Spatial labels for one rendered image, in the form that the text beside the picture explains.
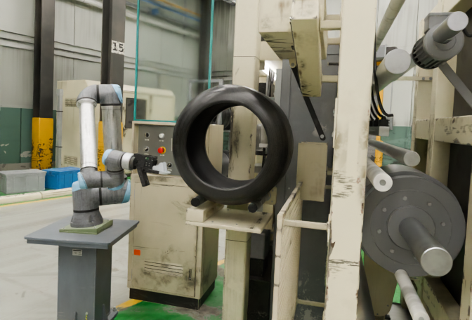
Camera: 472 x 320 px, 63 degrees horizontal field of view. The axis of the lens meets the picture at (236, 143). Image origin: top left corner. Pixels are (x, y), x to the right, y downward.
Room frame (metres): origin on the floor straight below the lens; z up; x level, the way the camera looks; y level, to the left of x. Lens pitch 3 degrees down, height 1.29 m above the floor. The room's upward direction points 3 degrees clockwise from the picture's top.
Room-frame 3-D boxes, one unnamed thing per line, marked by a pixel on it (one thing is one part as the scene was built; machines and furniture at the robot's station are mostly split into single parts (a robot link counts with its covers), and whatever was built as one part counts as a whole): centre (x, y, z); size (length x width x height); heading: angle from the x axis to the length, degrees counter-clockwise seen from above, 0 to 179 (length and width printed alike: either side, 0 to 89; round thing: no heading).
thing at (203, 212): (1.99, 0.14, 0.84); 0.36 x 0.09 x 0.06; 166
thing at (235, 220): (1.96, 0.00, 0.80); 0.37 x 0.36 x 0.02; 76
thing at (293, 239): (1.65, -0.26, 0.65); 0.90 x 0.02 x 0.70; 166
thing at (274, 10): (1.76, -0.25, 1.71); 0.61 x 0.25 x 0.15; 166
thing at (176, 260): (2.80, 0.42, 0.63); 0.56 x 0.41 x 1.27; 76
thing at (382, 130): (1.99, -0.66, 1.30); 0.83 x 0.13 x 0.08; 166
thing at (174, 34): (2.64, 0.45, 1.75); 0.55 x 0.02 x 0.95; 76
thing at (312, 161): (2.08, -0.42, 1.05); 0.20 x 0.15 x 0.30; 166
